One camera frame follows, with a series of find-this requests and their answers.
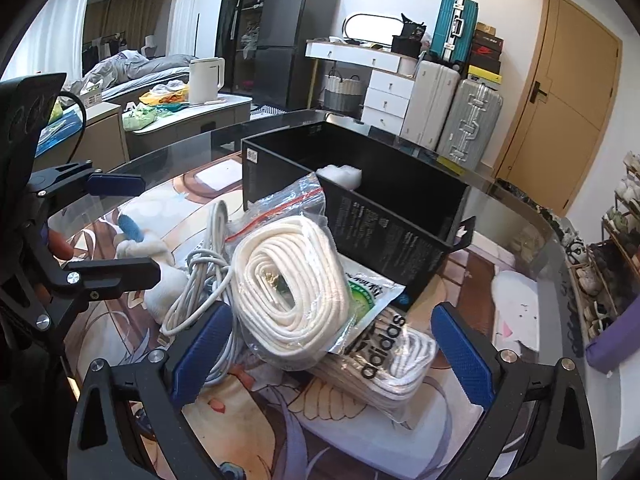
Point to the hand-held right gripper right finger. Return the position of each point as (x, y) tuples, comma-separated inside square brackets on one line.
[(462, 355)]

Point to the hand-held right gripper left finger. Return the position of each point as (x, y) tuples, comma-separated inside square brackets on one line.
[(200, 355)]

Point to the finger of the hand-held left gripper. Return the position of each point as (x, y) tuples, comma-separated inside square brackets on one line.
[(115, 183), (120, 275)]

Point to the white and blue plush toy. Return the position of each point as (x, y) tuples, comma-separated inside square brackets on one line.
[(150, 247)]

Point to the white laces bag black print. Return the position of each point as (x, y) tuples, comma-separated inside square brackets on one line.
[(390, 360)]

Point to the black cardboard box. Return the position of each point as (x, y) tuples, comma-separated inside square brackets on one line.
[(390, 240)]

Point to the person's left hand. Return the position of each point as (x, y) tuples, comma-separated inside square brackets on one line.
[(61, 246)]

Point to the beige side table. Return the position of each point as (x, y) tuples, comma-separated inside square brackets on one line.
[(105, 135)]

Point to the green plastic bag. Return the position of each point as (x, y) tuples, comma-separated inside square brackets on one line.
[(140, 117)]

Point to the white cat-shaped pad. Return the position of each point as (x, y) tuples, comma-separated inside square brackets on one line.
[(517, 310)]

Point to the printed cartoon table mat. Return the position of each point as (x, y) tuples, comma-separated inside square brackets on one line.
[(260, 410)]

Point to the beige cabinet with white top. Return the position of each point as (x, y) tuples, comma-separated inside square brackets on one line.
[(190, 130)]

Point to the yellow plastic bag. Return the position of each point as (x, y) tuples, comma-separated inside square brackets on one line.
[(167, 96)]

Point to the white square pad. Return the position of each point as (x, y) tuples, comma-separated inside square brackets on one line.
[(220, 176)]

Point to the bed with grey bedding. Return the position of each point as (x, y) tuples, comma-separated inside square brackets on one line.
[(150, 70)]

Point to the white electric kettle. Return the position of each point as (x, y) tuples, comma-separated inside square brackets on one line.
[(205, 82)]

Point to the purple yoga mat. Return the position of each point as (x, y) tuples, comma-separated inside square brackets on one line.
[(615, 345)]

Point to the shoe rack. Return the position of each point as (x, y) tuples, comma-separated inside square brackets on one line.
[(610, 260)]

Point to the dark glass wardrobe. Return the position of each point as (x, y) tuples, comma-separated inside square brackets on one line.
[(240, 25)]

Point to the white cotton wad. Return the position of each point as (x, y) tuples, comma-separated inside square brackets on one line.
[(340, 176)]

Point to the silver suitcase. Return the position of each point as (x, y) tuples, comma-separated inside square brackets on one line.
[(470, 125)]

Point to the black refrigerator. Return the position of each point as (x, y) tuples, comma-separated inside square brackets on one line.
[(295, 40)]

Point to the woven storage basket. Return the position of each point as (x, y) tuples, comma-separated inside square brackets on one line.
[(342, 92)]

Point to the white suitcase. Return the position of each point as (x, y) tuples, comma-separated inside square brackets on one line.
[(430, 105)]

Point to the tan wooden door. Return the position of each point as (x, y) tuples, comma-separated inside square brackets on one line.
[(565, 110)]

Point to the white drawer unit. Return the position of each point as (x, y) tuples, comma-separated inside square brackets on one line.
[(387, 100)]

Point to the white vanity desk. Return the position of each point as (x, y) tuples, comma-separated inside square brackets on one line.
[(350, 55)]

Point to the stack of shoe boxes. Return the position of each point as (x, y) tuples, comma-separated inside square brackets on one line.
[(486, 55)]

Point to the oval mirror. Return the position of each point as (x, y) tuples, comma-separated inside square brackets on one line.
[(375, 29)]

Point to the teal suitcase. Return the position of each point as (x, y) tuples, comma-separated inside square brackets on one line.
[(450, 25)]

